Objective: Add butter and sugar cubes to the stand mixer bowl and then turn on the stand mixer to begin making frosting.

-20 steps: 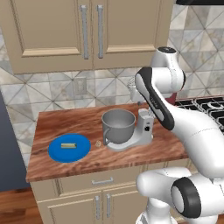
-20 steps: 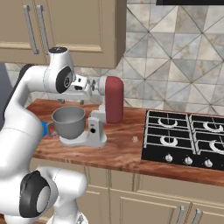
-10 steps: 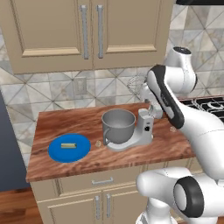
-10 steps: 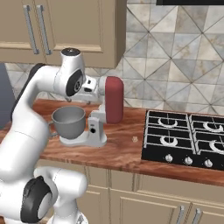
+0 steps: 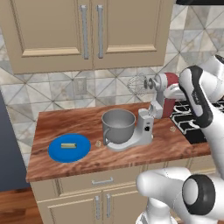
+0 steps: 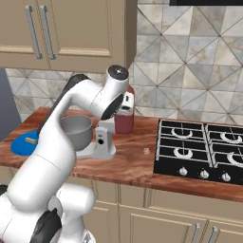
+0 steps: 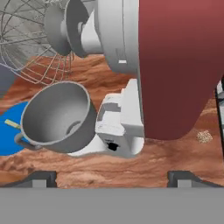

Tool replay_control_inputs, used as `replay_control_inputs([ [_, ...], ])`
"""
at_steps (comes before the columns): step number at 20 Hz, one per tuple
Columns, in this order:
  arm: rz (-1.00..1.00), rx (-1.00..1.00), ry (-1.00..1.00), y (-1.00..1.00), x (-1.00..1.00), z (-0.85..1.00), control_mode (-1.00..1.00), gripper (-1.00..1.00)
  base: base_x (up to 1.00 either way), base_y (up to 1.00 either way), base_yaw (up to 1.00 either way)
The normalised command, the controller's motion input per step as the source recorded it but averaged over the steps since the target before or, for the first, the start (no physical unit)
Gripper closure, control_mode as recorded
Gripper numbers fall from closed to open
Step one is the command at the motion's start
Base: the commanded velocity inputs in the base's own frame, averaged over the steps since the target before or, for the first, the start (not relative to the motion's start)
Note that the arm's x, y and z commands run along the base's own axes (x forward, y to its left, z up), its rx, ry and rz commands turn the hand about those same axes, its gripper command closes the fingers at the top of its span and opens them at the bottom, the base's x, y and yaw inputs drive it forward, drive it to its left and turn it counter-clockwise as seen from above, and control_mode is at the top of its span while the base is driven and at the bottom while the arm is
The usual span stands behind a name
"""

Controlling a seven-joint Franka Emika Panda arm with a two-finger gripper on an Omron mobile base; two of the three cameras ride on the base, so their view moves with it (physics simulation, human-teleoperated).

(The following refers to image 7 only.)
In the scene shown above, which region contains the yellow butter stick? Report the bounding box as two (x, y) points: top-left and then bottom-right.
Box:
(3, 118), (22, 130)

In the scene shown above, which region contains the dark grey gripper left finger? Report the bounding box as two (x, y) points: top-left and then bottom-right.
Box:
(2, 170), (58, 189)

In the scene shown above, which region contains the wire whisk attachment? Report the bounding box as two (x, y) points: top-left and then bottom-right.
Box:
(0, 0), (74, 86)

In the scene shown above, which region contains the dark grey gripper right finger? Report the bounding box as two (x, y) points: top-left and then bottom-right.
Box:
(166, 170), (224, 189)

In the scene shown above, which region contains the blue plate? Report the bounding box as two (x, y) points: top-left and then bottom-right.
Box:
(0, 101), (32, 157)

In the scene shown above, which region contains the grey stand mixer bowl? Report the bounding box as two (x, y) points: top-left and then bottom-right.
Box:
(13, 80), (98, 155)

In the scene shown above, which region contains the red and white stand mixer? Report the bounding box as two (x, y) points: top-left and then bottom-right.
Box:
(44, 0), (224, 158)

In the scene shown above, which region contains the black and white appliance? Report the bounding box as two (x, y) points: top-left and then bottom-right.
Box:
(214, 80), (224, 146)

